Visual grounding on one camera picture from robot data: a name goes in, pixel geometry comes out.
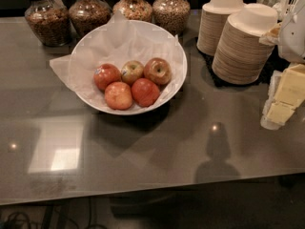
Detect glass cereal jar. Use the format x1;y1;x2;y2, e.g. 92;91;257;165
112;0;153;22
69;0;112;37
152;0;191;35
25;0;71;47

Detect paper bowl stack front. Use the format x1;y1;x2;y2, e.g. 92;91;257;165
212;3;277;85

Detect white bowl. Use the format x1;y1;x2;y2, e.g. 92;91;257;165
69;19;189;116

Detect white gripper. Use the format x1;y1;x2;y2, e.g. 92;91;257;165
259;0;305;130

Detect red apple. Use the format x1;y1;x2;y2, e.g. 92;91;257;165
132;78;160;107
93;63;121;91
144;57;172;85

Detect paper bowl stack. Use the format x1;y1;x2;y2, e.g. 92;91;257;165
196;0;245;56
212;3;277;85

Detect black floor cables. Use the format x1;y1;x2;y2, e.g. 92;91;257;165
0;198;109;229

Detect glass cereal jar far left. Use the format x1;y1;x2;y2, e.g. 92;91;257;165
25;0;71;47

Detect yellow-red apple middle back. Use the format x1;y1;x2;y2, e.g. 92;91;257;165
121;60;144;86

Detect orange-red apple front left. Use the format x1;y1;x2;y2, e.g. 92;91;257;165
105;82;133;110

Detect black mat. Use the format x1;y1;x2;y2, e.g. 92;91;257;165
199;48;290;88

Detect paper bowl stack rear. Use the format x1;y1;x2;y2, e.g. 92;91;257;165
196;0;245;56

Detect white paper liner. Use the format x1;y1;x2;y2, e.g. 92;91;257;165
49;10;186;112

